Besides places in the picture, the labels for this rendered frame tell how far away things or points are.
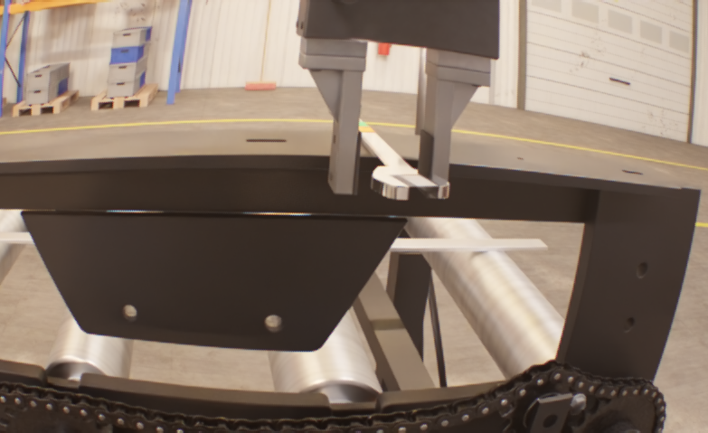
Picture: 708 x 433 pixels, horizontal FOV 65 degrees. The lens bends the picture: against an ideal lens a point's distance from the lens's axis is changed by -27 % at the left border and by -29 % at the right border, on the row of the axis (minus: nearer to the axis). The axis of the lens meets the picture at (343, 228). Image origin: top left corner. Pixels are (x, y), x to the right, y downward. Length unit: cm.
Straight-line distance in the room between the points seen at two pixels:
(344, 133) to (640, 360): 46
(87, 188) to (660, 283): 58
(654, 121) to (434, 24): 1159
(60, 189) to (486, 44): 37
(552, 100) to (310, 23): 1031
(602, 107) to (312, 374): 1062
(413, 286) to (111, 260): 111
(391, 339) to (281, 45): 860
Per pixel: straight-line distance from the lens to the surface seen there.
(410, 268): 161
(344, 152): 46
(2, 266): 115
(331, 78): 46
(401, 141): 56
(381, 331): 114
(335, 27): 44
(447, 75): 46
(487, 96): 1026
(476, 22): 46
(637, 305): 73
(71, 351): 75
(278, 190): 58
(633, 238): 69
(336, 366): 75
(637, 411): 76
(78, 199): 59
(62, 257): 60
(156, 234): 58
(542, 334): 89
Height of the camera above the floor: 128
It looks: 18 degrees down
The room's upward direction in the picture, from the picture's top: 5 degrees clockwise
